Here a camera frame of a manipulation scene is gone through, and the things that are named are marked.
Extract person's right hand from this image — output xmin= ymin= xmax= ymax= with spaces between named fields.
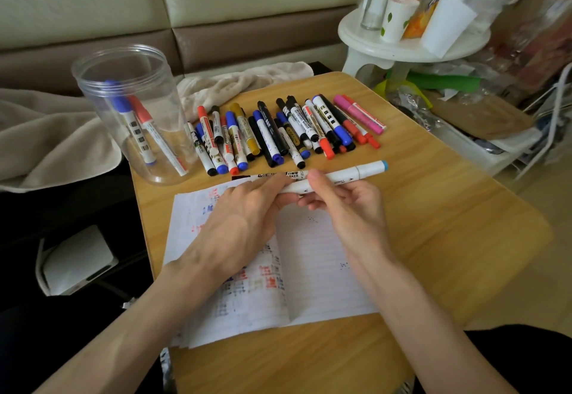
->
xmin=297 ymin=169 xmax=395 ymax=270

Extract person's left hand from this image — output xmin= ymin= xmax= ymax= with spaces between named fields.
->
xmin=175 ymin=173 xmax=301 ymax=282

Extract white marker light blue cap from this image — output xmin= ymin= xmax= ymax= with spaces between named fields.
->
xmin=279 ymin=160 xmax=388 ymax=195

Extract person's left forearm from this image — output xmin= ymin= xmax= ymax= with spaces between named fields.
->
xmin=33 ymin=259 xmax=238 ymax=394

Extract person's right forearm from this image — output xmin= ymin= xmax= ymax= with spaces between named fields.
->
xmin=349 ymin=250 xmax=521 ymax=394

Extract white marker black cap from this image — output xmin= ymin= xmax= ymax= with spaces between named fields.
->
xmin=231 ymin=169 xmax=310 ymax=183

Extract white lined paper sheets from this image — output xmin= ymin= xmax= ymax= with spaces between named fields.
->
xmin=162 ymin=178 xmax=380 ymax=350

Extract row of assorted coloured markers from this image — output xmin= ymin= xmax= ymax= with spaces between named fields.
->
xmin=185 ymin=93 xmax=388 ymax=177

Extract white round plastic stool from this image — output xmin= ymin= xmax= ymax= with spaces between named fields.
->
xmin=337 ymin=7 xmax=491 ymax=89

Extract white marker red cap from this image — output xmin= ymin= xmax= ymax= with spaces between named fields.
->
xmin=127 ymin=95 xmax=189 ymax=177

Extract green sheet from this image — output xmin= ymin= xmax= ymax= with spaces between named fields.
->
xmin=386 ymin=70 xmax=483 ymax=94

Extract white plastic storage bin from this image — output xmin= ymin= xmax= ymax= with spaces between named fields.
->
xmin=428 ymin=108 xmax=544 ymax=177

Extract brown paper bag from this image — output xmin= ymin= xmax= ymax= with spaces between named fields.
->
xmin=425 ymin=91 xmax=535 ymax=141

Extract white paper cup green leaves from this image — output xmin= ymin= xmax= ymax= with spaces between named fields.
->
xmin=380 ymin=0 xmax=421 ymax=44

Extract clear glass shaker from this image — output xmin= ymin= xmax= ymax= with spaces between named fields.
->
xmin=360 ymin=0 xmax=391 ymax=31

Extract orange snack packet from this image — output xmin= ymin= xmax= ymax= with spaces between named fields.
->
xmin=402 ymin=0 xmax=458 ymax=40

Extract clear plastic jar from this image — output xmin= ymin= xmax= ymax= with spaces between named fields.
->
xmin=71 ymin=44 xmax=200 ymax=186

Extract white folded paper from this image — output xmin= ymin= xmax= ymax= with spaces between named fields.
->
xmin=420 ymin=0 xmax=478 ymax=59

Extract white box device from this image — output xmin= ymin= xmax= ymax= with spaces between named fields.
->
xmin=35 ymin=225 xmax=119 ymax=297

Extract clear plastic bag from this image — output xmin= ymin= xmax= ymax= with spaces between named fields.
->
xmin=456 ymin=0 xmax=529 ymax=35

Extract beige blanket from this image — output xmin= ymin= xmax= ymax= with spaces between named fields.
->
xmin=0 ymin=61 xmax=315 ymax=194

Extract person's black trouser leg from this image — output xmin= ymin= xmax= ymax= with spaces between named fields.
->
xmin=413 ymin=324 xmax=572 ymax=394

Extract white wire rack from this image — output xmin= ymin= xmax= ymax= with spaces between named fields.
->
xmin=514 ymin=62 xmax=572 ymax=181

